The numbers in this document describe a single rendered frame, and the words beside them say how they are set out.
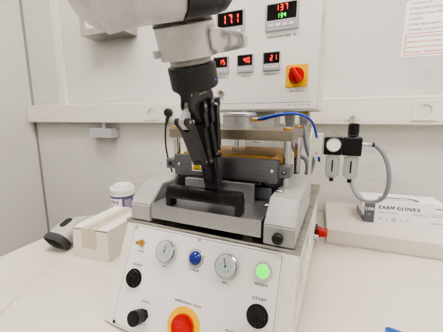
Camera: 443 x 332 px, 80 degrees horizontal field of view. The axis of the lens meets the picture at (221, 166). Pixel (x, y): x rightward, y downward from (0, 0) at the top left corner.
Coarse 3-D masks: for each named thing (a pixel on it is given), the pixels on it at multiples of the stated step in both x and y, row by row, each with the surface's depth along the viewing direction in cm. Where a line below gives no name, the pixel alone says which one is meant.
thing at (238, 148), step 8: (232, 144) 62; (240, 144) 60; (184, 152) 59; (224, 152) 57; (232, 152) 57; (240, 152) 57; (248, 152) 57; (256, 152) 57; (264, 152) 57; (272, 152) 57; (280, 152) 57; (280, 160) 57
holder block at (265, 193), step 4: (280, 180) 60; (272, 184) 55; (276, 184) 56; (280, 184) 60; (256, 188) 54; (260, 188) 53; (264, 188) 53; (268, 188) 53; (272, 188) 53; (276, 188) 57; (256, 192) 54; (260, 192) 53; (264, 192) 53; (268, 192) 53; (272, 192) 53; (256, 196) 54; (260, 196) 53; (264, 196) 53; (268, 196) 53
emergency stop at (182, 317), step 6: (174, 318) 44; (180, 318) 43; (186, 318) 43; (174, 324) 43; (180, 324) 43; (186, 324) 43; (192, 324) 43; (174, 330) 43; (180, 330) 43; (186, 330) 42; (192, 330) 43
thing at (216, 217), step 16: (160, 208) 50; (176, 208) 49; (192, 208) 48; (208, 208) 48; (224, 208) 48; (256, 208) 48; (192, 224) 48; (208, 224) 46; (224, 224) 45; (240, 224) 44; (256, 224) 43
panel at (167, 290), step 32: (128, 256) 51; (256, 256) 42; (128, 288) 50; (160, 288) 47; (192, 288) 45; (224, 288) 43; (256, 288) 41; (160, 320) 45; (192, 320) 43; (224, 320) 42
